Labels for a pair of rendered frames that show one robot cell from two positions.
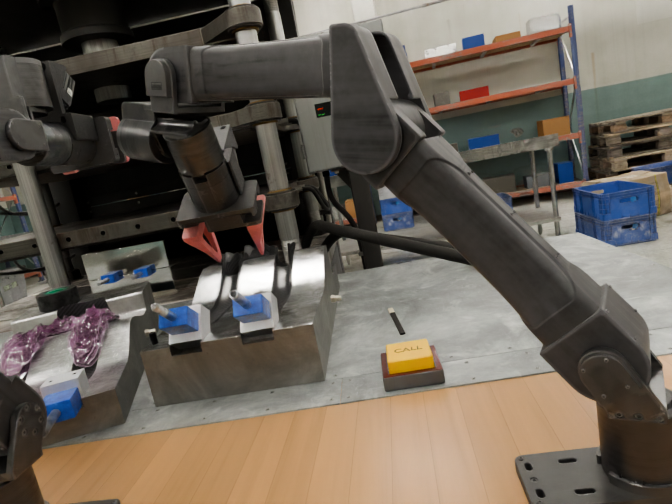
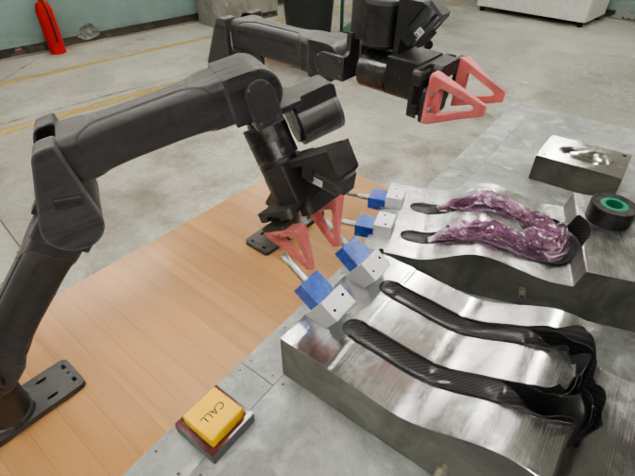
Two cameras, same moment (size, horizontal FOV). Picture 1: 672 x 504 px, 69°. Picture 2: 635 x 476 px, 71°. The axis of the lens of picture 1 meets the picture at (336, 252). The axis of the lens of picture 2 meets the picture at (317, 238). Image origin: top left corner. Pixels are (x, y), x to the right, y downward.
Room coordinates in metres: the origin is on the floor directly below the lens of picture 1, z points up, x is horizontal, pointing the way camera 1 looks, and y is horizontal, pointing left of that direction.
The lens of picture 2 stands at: (0.93, -0.28, 1.42)
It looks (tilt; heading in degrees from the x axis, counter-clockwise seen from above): 39 degrees down; 122
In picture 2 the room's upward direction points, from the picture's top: straight up
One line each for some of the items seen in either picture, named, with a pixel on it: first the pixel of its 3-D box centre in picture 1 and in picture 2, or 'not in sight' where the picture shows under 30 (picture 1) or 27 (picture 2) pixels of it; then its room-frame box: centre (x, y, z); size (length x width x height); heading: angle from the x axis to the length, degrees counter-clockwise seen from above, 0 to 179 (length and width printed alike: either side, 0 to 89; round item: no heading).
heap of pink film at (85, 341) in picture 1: (64, 330); (501, 220); (0.87, 0.52, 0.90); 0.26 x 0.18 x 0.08; 12
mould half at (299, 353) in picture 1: (262, 300); (471, 374); (0.92, 0.16, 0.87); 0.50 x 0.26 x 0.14; 175
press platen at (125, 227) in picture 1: (155, 232); not in sight; (1.86, 0.66, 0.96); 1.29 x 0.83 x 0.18; 85
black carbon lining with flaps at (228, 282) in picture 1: (250, 279); (471, 342); (0.91, 0.17, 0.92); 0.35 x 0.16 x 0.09; 175
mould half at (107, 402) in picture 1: (67, 352); (498, 235); (0.87, 0.52, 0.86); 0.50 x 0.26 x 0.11; 12
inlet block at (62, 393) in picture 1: (58, 409); (361, 225); (0.62, 0.41, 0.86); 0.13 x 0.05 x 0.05; 12
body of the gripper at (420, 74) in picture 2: (69, 145); (415, 80); (0.72, 0.34, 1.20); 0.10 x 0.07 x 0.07; 82
